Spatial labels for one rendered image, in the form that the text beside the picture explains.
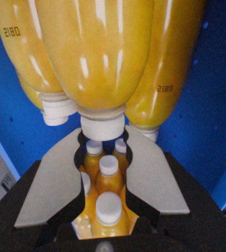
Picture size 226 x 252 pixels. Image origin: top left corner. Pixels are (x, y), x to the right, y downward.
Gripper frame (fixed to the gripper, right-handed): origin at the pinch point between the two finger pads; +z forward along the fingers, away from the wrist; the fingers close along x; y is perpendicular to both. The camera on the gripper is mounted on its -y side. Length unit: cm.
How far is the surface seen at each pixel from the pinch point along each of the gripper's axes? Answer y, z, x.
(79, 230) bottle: 24.9, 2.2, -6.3
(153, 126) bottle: 1.2, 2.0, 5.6
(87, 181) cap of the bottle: 13.4, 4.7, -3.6
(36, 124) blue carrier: 4.9, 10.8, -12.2
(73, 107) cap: -0.8, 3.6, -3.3
